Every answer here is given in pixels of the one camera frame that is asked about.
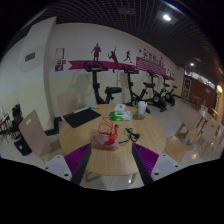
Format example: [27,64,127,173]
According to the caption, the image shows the round wooden coaster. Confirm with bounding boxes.
[132,113,147,121]

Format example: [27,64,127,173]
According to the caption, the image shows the green wet wipes pack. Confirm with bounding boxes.
[108,110,134,122]

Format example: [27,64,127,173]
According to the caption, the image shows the small white box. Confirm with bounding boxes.
[113,103,127,113]

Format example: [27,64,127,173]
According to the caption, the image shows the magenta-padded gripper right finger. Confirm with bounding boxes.
[131,143,183,186]

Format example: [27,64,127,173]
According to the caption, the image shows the black cable with plug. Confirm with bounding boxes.
[124,127,141,144]

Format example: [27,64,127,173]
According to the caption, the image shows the red charger block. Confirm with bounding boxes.
[107,125,119,145]

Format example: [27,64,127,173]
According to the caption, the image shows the wooden chair with handle slot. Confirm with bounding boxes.
[17,109,63,162]

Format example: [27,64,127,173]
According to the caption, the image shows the ceiling lights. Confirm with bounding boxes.
[161,13,224,94]

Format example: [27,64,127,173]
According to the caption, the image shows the black exercise bike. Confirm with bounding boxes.
[161,75,179,107]
[82,60,123,106]
[142,70,168,113]
[121,63,152,115]

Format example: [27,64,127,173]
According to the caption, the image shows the dark wall sign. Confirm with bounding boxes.
[24,51,36,63]

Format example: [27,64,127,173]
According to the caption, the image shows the black bin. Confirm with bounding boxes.
[13,132,33,157]

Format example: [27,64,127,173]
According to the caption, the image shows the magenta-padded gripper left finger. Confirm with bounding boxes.
[42,143,93,186]

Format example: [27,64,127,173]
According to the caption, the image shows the white cup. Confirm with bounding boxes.
[136,100,148,117]

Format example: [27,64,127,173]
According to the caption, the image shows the black flat pad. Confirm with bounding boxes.
[62,106,103,129]

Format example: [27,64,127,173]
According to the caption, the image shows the wall posters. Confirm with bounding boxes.
[54,47,67,73]

